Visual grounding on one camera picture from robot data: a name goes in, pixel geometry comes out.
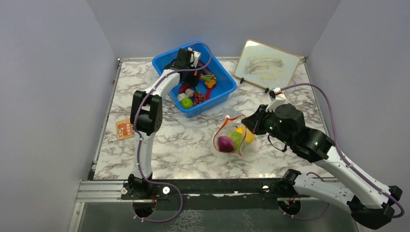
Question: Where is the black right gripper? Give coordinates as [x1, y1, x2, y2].
[242, 104, 293, 146]

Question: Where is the purple sweet potato toy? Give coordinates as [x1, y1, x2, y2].
[178, 84, 191, 94]

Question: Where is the yellow bell pepper toy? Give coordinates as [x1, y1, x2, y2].
[235, 126, 254, 144]

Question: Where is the green cabbage toy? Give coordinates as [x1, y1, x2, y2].
[228, 131, 243, 151]

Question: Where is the clear zip bag orange zipper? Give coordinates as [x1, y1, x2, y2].
[211, 108, 255, 156]

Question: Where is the purple onion toy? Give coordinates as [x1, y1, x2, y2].
[217, 136, 235, 153]

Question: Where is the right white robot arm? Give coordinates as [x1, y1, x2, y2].
[241, 104, 404, 230]

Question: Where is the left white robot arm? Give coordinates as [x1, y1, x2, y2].
[127, 47, 201, 199]

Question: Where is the purple eggplant toy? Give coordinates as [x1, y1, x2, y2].
[197, 61, 210, 73]

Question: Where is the white garlic toy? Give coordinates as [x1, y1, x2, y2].
[177, 88, 194, 102]

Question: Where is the orange carrot toy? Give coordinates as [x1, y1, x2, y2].
[200, 74, 216, 82]

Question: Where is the small orange pepper toy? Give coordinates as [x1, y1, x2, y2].
[204, 79, 216, 89]

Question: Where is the red grapes toy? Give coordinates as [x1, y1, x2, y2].
[192, 92, 206, 106]

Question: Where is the red chili toy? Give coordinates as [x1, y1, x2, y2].
[205, 85, 216, 101]

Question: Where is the green lime toy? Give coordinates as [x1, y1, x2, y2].
[180, 98, 193, 109]

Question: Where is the blue plastic bin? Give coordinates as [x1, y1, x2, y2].
[152, 41, 237, 117]

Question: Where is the gold framed whiteboard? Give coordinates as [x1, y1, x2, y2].
[234, 39, 301, 90]

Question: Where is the orange card tile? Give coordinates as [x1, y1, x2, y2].
[115, 118, 134, 141]

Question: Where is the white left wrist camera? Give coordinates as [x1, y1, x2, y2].
[188, 47, 202, 68]

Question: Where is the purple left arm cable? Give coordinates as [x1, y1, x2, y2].
[132, 42, 213, 224]

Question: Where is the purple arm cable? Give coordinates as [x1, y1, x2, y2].
[132, 42, 213, 224]
[272, 83, 405, 219]

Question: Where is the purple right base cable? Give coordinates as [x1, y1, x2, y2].
[278, 192, 333, 221]

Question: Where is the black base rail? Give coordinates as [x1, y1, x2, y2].
[120, 178, 300, 211]

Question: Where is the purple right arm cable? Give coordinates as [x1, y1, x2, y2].
[272, 83, 405, 219]

